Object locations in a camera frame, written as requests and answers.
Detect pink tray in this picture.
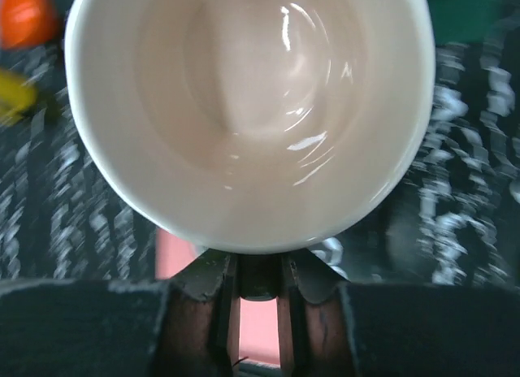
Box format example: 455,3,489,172
155,228,280,366

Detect pink mug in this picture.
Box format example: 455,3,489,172
64,0,436,254

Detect dark green mat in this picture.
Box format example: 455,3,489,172
427,0,503,46

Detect red bowl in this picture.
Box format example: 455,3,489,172
1,0,60,49

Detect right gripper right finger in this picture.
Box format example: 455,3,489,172
277,249,519,376

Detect yellow mug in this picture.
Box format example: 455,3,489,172
0,68,38,126

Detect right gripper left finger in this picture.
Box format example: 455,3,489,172
1,251,240,376

